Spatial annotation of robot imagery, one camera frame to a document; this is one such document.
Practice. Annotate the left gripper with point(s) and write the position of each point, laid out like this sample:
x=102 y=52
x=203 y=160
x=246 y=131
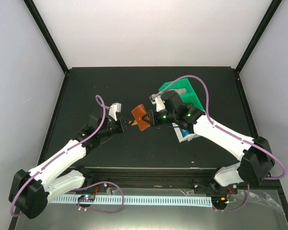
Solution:
x=123 y=127

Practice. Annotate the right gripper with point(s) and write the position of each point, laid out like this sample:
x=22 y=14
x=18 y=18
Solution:
x=153 y=119

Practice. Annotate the brown leather card holder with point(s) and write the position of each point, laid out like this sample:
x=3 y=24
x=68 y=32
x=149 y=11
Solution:
x=139 y=113

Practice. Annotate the white bin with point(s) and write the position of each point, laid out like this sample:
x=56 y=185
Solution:
x=179 y=136

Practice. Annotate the blue credit card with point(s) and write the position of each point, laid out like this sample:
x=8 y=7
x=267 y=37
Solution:
x=184 y=132

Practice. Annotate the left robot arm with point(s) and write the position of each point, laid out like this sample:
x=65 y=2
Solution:
x=31 y=191

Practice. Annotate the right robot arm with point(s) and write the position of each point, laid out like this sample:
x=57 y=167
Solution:
x=253 y=155

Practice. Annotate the red white cards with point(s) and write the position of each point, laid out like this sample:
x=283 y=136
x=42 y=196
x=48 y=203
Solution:
x=181 y=91

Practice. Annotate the green middle bin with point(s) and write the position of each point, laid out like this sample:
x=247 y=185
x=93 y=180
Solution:
x=191 y=98

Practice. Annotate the green bin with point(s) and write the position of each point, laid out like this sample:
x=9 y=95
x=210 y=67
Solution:
x=191 y=98
x=178 y=85

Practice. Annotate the green upper bin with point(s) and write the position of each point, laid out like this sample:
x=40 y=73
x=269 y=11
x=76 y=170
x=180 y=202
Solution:
x=178 y=85

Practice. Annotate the left circuit board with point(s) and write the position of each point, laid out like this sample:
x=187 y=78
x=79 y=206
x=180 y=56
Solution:
x=86 y=198

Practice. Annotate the circuit board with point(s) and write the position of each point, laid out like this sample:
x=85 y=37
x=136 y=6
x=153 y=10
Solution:
x=86 y=198
x=225 y=200

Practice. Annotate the right circuit board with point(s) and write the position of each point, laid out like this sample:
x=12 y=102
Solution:
x=225 y=200

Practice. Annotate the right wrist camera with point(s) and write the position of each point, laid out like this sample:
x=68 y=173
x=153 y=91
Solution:
x=157 y=101

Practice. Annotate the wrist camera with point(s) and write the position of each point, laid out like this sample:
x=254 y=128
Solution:
x=114 y=109
x=157 y=101

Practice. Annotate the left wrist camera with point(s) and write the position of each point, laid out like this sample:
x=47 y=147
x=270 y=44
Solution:
x=114 y=109

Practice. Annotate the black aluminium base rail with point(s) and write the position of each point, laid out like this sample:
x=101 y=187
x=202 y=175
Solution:
x=194 y=179

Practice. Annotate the white slotted cable duct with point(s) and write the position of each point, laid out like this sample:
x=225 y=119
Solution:
x=141 y=200

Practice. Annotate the left black frame post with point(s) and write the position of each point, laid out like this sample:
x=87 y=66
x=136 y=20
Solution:
x=46 y=34

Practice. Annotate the black frame post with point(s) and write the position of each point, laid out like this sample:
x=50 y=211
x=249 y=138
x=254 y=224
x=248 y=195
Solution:
x=46 y=34
x=266 y=19

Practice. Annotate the right black frame post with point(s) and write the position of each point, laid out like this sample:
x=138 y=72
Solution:
x=266 y=19

